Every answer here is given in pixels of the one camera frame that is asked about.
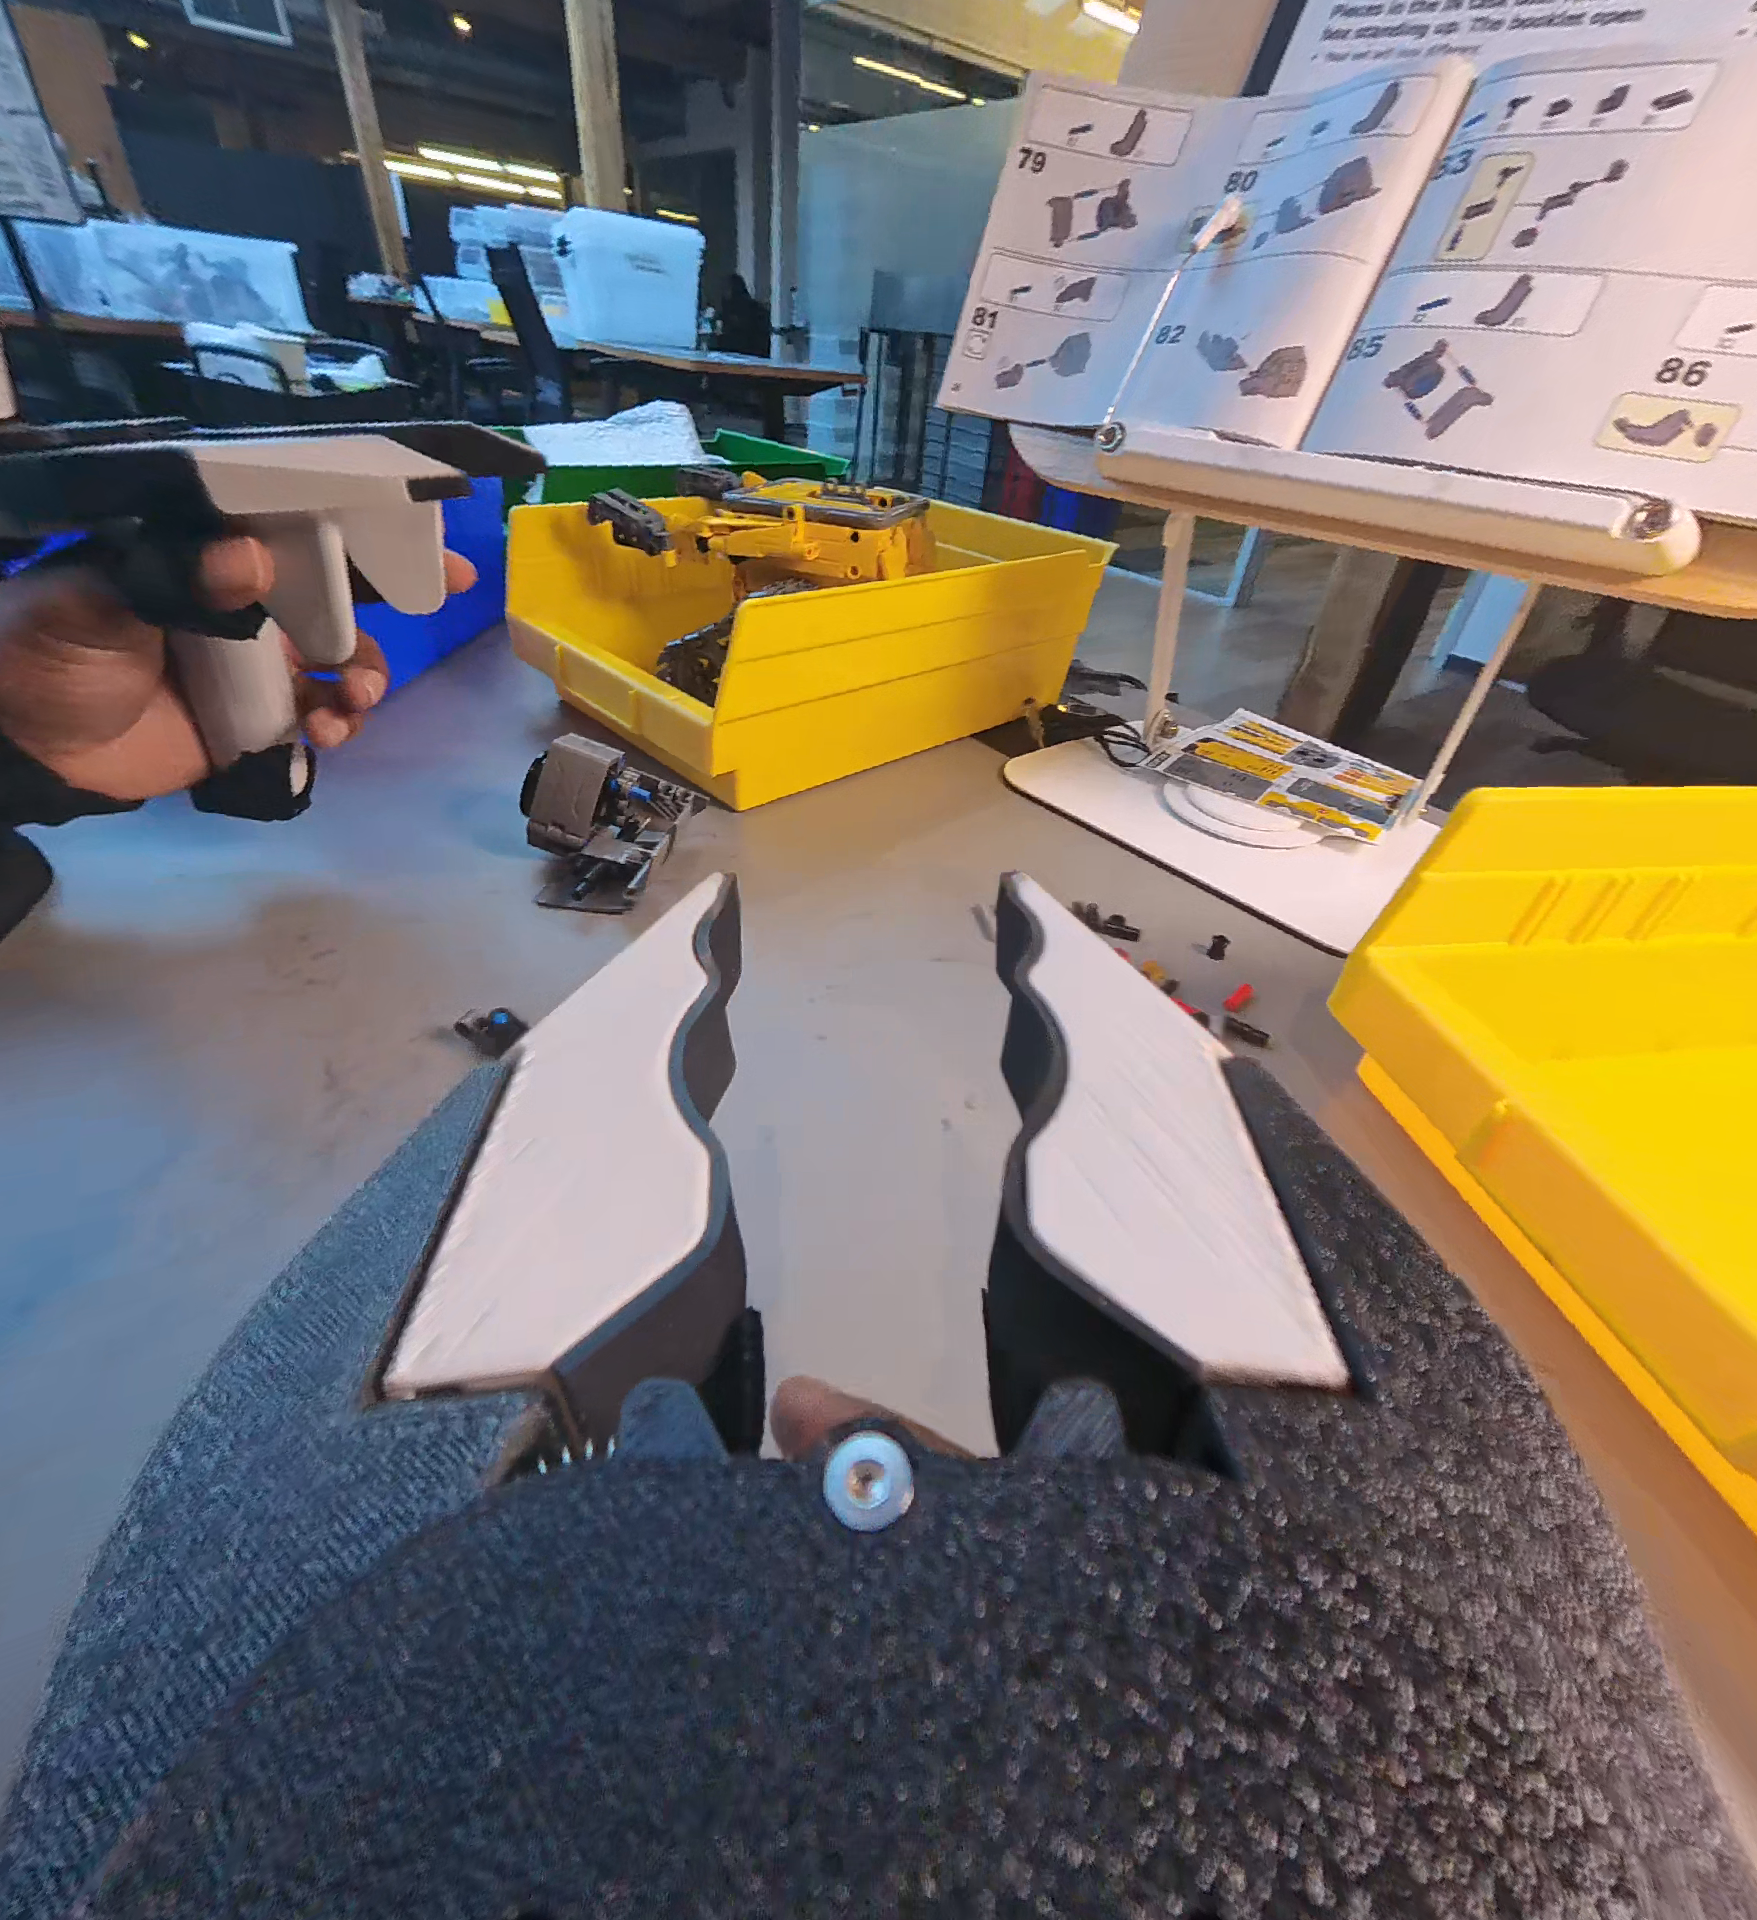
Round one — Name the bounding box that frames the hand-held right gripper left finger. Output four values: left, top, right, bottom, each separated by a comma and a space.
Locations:
374, 873, 763, 1457

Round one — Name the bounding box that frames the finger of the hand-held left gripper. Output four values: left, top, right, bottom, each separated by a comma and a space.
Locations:
187, 420, 553, 483
196, 435, 474, 614

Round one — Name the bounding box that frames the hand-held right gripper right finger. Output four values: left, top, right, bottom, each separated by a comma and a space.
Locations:
983, 873, 1355, 1457

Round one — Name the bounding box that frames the pile of small toy pieces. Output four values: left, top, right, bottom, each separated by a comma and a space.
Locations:
968, 897, 1273, 1048

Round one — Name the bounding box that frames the grey desk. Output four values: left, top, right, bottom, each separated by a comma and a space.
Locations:
0, 576, 1757, 1920

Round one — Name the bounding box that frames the person's left hand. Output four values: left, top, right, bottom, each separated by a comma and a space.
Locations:
0, 532, 477, 804

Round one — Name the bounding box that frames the person's right hand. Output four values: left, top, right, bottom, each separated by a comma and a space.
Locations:
770, 1377, 973, 1460

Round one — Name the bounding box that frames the white foam sheet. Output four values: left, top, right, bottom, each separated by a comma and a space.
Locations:
518, 397, 714, 470

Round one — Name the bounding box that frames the black office chair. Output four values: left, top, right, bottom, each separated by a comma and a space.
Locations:
483, 241, 583, 426

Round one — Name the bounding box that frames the blue bin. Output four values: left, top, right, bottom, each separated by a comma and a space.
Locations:
0, 479, 508, 695

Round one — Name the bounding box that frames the white storage box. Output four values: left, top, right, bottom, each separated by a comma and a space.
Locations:
548, 207, 708, 308

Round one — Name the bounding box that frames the wooden table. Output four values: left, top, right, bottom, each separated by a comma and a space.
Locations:
579, 336, 867, 439

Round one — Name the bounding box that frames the green bin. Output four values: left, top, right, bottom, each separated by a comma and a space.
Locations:
494, 424, 848, 504

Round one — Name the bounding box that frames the yellow toy bulldozer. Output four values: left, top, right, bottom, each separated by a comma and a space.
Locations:
585, 469, 939, 709

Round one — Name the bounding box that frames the white book stand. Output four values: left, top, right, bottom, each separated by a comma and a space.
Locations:
1004, 202, 1757, 960

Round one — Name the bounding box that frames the grey toy cab assembly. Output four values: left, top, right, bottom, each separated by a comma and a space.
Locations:
518, 735, 705, 913

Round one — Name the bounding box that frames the wooden pillar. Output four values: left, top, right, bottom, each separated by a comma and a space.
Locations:
567, 0, 627, 212
323, 0, 409, 279

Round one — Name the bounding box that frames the sticker sheet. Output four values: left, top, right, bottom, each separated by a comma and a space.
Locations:
1140, 709, 1424, 845

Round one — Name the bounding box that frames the wide yellow bin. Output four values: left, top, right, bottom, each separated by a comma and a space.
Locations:
1327, 786, 1757, 1584

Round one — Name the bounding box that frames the instruction booklet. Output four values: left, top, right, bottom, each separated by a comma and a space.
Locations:
938, 0, 1757, 542

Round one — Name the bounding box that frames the white instruction sign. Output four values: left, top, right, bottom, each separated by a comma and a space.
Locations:
1260, 0, 1757, 95

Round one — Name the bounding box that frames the metal wire rack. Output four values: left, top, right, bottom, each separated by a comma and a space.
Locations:
859, 322, 1037, 527

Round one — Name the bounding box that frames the black cable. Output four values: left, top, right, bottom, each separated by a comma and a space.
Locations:
1035, 667, 1166, 771

